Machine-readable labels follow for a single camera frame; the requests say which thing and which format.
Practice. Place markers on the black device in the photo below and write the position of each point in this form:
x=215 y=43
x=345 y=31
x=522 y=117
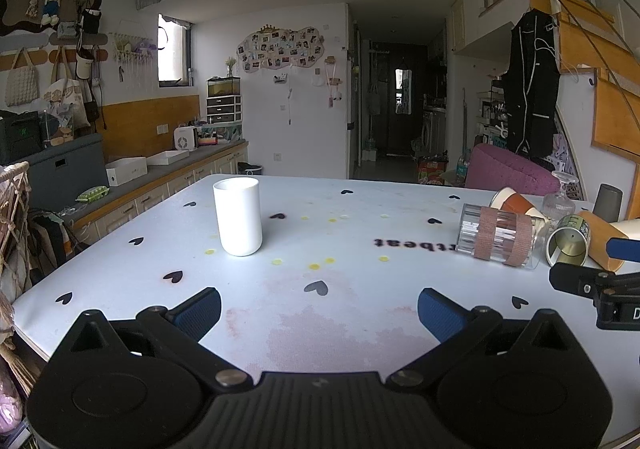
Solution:
x=20 y=136

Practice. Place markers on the glass fish tank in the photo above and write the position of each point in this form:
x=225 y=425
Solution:
x=223 y=86

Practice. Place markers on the dark entrance door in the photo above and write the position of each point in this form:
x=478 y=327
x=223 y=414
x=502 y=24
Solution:
x=400 y=104

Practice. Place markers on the clear ribbed cup brown bands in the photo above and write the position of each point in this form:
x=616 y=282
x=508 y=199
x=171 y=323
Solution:
x=495 y=235

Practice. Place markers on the white desktop appliance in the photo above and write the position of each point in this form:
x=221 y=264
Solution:
x=184 y=138

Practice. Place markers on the wooden staircase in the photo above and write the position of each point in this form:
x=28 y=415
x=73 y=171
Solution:
x=610 y=99

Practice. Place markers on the printed tote bag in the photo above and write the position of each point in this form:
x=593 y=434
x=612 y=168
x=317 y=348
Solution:
x=65 y=99

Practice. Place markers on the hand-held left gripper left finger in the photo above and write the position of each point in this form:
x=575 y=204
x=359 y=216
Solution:
x=200 y=315

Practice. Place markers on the white ceramic cup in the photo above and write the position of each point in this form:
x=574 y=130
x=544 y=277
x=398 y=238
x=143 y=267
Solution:
x=238 y=216

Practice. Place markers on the macrame wall hanging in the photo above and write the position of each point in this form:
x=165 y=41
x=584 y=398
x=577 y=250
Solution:
x=132 y=54

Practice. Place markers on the purple chair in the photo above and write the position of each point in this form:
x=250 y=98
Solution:
x=505 y=171

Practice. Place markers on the small black bag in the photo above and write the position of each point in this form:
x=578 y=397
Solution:
x=91 y=110

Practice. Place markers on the kraft paper cup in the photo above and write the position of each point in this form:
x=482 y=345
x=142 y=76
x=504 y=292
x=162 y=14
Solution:
x=600 y=236

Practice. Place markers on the photo collage wall board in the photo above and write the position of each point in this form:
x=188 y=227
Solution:
x=280 y=49

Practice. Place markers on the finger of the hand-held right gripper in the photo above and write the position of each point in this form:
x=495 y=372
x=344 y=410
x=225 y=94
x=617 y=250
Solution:
x=624 y=249
x=575 y=277

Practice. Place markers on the green metal tin can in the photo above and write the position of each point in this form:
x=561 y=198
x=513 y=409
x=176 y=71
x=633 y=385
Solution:
x=570 y=241

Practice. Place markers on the small drawer organizer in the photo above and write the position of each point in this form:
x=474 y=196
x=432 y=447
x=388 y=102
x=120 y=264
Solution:
x=224 y=110

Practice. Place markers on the black trash bin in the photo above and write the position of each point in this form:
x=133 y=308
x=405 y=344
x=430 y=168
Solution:
x=250 y=168

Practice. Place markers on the flat white tray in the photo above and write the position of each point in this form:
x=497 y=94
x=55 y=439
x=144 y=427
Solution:
x=169 y=157

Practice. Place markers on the red snack box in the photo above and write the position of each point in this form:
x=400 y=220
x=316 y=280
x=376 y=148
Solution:
x=432 y=171

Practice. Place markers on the white heart-print tablecloth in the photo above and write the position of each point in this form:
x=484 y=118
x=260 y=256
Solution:
x=310 y=249

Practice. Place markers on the window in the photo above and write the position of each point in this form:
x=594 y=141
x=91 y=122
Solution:
x=172 y=51

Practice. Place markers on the black jacket white trim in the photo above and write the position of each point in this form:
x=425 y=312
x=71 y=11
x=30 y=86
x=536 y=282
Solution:
x=531 y=89

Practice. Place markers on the white cabinet counter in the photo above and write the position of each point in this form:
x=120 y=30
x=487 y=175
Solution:
x=165 y=184

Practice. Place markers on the grey storage box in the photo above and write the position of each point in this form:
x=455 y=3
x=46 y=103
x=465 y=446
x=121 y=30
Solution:
x=65 y=169

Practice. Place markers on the clear glass goblet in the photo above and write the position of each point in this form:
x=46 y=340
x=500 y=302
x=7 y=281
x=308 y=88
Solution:
x=557 y=201

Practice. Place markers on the white box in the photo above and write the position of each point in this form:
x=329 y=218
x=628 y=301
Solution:
x=126 y=171

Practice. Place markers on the cream woven bag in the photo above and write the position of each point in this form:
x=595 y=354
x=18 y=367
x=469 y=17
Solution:
x=21 y=84

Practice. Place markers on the brown and white paper cup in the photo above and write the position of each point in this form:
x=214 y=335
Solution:
x=515 y=205

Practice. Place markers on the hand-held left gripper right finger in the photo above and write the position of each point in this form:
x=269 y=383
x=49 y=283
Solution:
x=440 y=321

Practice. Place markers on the dark grey cup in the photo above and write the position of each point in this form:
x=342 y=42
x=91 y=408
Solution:
x=606 y=203

